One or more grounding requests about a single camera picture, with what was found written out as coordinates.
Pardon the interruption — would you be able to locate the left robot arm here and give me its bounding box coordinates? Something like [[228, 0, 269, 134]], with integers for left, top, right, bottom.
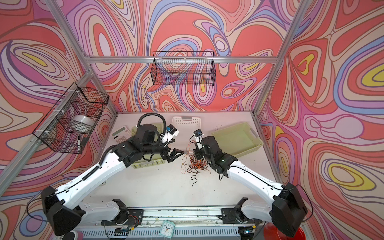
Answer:
[[41, 113, 184, 236]]

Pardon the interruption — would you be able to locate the small green alarm clock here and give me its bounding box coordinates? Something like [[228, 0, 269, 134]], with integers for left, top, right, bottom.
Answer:
[[159, 221, 176, 239]]

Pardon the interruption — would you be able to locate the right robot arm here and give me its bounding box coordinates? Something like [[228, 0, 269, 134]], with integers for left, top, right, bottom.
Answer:
[[194, 135, 308, 238]]

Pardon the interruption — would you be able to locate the red bucket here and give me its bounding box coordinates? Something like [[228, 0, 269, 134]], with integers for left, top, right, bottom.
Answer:
[[263, 222, 307, 240]]

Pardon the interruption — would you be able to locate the white desk calculator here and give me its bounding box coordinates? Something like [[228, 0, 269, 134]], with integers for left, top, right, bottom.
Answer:
[[111, 126, 132, 144]]

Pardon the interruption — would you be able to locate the black cable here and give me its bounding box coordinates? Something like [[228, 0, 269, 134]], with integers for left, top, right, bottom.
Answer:
[[185, 163, 211, 187]]

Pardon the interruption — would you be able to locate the black wire basket wall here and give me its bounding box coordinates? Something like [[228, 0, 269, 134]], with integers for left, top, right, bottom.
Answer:
[[33, 83, 109, 154], [151, 51, 216, 86]]

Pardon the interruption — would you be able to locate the black wire basket left wall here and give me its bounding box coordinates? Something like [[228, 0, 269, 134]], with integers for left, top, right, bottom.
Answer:
[[33, 83, 109, 154]]

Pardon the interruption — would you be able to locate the white perforated basket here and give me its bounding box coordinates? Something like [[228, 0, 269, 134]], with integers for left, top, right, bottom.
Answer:
[[172, 116, 201, 127]]

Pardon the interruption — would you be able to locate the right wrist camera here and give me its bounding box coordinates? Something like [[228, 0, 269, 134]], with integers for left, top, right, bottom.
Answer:
[[189, 129, 203, 144]]

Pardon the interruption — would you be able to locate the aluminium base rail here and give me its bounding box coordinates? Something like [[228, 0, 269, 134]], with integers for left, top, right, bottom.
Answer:
[[59, 205, 307, 240]]

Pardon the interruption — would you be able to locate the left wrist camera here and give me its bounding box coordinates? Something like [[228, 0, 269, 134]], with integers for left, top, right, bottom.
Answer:
[[161, 125, 180, 145]]

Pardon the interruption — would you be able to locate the black wire basket back wall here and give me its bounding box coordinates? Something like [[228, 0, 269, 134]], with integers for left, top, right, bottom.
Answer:
[[151, 51, 216, 86]]

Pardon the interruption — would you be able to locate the black round speaker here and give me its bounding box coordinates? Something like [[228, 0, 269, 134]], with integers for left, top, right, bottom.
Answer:
[[61, 231, 80, 240]]

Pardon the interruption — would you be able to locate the orange cable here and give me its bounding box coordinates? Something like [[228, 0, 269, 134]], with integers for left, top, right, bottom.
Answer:
[[179, 143, 211, 175]]

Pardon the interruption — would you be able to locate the black marker pen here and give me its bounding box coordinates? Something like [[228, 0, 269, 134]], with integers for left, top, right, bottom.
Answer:
[[77, 135, 82, 153]]

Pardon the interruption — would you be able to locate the small green perforated basket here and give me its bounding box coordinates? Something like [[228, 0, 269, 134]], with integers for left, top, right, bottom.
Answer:
[[132, 123, 166, 169]]

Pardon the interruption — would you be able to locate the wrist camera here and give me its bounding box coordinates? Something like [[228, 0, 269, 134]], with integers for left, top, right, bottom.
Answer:
[[161, 125, 180, 145], [189, 129, 203, 144]]

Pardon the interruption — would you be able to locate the large green perforated basket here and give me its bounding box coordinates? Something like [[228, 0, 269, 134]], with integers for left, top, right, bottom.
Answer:
[[212, 122, 263, 158]]

